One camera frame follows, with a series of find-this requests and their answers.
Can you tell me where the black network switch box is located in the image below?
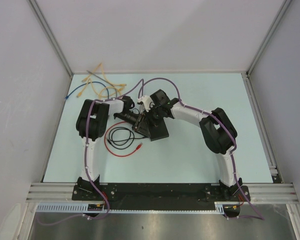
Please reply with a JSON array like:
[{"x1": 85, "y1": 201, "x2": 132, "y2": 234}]
[{"x1": 149, "y1": 118, "x2": 169, "y2": 141}]

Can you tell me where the red ethernet cable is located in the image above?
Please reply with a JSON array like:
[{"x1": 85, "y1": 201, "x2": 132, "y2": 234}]
[{"x1": 104, "y1": 124, "x2": 144, "y2": 158}]

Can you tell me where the aluminium front frame rail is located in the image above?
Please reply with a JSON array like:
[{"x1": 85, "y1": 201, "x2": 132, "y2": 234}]
[{"x1": 26, "y1": 182, "x2": 299, "y2": 204}]

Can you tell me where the yellow ethernet cable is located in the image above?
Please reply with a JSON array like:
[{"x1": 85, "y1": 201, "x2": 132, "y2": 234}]
[
  {"x1": 81, "y1": 63, "x2": 115, "y2": 87},
  {"x1": 76, "y1": 77, "x2": 127, "y2": 99}
]

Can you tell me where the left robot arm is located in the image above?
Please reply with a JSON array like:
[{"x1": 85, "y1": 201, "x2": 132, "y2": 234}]
[{"x1": 75, "y1": 96, "x2": 134, "y2": 183}]

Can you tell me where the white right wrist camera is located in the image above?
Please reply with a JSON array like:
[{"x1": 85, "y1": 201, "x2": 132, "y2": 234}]
[{"x1": 137, "y1": 95, "x2": 155, "y2": 112}]

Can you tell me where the slotted cable duct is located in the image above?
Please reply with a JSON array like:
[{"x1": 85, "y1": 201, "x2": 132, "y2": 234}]
[{"x1": 36, "y1": 202, "x2": 224, "y2": 215}]

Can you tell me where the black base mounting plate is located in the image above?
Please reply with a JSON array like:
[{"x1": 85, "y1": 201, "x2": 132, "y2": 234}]
[{"x1": 71, "y1": 179, "x2": 251, "y2": 213}]

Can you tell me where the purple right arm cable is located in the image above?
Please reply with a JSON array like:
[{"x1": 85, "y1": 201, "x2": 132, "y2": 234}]
[{"x1": 139, "y1": 77, "x2": 265, "y2": 220}]

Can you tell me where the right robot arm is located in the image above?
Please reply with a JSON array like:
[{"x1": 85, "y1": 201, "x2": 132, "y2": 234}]
[{"x1": 137, "y1": 89, "x2": 242, "y2": 201}]

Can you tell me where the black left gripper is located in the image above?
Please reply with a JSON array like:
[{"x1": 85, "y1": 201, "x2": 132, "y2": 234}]
[{"x1": 115, "y1": 111, "x2": 150, "y2": 138}]

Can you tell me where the black ethernet cable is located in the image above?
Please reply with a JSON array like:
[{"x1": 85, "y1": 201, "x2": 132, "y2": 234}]
[{"x1": 107, "y1": 127, "x2": 146, "y2": 150}]

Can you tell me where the blue ethernet cable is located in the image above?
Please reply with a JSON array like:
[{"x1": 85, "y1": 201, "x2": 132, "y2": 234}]
[{"x1": 64, "y1": 80, "x2": 118, "y2": 100}]

